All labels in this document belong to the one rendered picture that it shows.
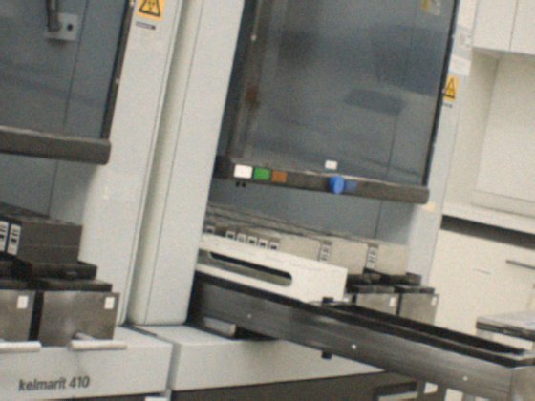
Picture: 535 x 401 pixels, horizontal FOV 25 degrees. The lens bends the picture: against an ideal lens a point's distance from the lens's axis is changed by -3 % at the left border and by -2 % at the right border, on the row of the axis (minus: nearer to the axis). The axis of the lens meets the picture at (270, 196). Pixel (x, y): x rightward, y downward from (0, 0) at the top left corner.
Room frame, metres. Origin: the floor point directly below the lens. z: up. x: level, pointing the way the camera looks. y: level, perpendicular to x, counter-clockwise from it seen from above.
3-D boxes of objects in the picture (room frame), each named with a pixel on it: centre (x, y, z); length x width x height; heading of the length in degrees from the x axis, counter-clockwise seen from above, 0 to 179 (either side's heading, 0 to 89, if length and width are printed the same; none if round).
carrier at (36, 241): (1.57, 0.28, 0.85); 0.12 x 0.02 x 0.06; 144
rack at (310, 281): (1.88, 0.01, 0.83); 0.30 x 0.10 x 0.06; 54
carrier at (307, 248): (2.02, -0.05, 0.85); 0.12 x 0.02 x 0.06; 144
